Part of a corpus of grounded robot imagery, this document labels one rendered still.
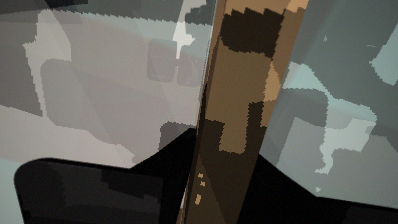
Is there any brown wooden rail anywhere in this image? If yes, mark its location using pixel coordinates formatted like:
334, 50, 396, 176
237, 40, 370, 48
180, 0, 309, 224

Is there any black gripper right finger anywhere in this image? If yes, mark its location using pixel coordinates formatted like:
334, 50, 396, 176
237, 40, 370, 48
237, 154, 398, 224

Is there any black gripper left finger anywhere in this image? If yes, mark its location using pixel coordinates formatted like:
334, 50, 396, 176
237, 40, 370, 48
13, 128, 197, 224

